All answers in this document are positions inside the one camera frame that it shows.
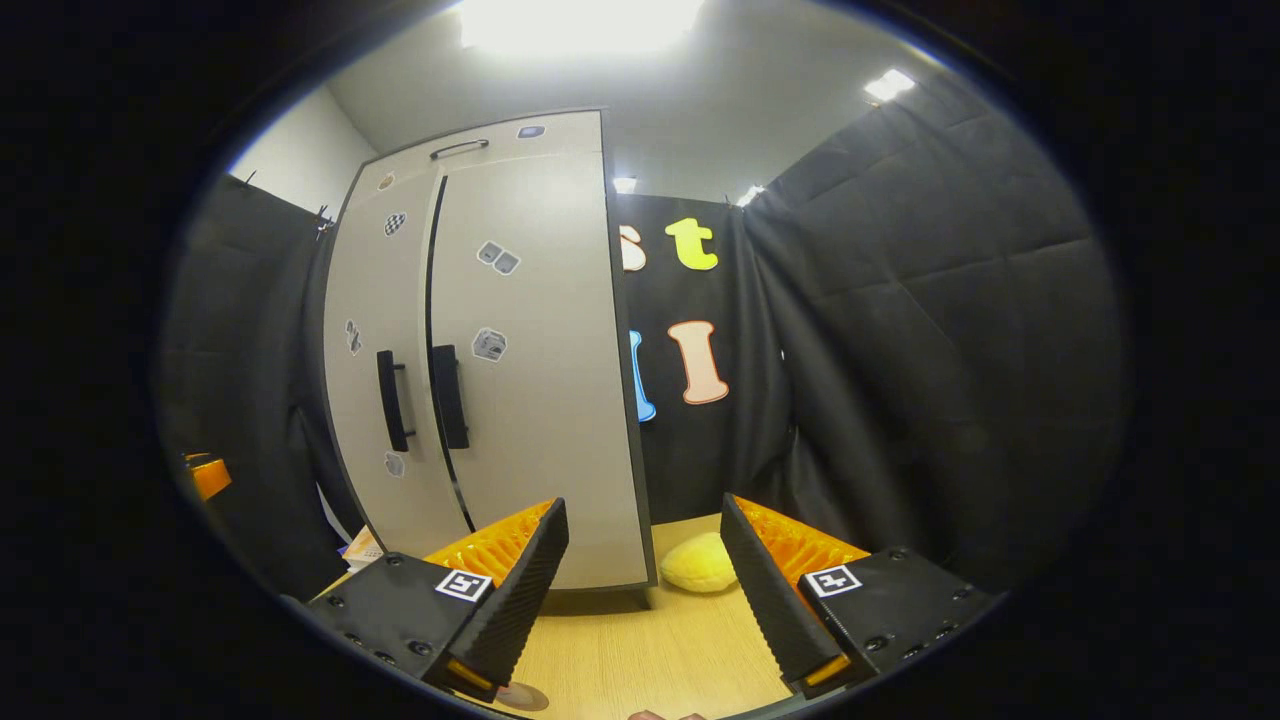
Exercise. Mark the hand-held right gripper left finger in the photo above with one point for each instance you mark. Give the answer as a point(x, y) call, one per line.
point(520, 590)

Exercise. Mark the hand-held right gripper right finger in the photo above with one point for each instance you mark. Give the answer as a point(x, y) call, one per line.
point(768, 590)

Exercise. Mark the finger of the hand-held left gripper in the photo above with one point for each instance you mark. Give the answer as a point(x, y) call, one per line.
point(208, 477)

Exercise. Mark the round brown coaster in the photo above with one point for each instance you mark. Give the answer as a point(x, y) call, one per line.
point(525, 697)

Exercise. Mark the white cabinet door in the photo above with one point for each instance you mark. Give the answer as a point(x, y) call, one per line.
point(375, 290)
point(550, 420)

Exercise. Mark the white and grey cabinet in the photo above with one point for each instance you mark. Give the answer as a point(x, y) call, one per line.
point(560, 140)

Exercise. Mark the yellow plush toy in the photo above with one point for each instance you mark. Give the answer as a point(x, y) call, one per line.
point(698, 563)

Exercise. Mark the beige book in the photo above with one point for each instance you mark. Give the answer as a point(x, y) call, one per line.
point(364, 550)

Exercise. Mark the black backdrop cloth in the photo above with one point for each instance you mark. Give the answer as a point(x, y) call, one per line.
point(950, 350)

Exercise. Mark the large ceiling light panel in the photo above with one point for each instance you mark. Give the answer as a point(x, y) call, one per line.
point(580, 22)

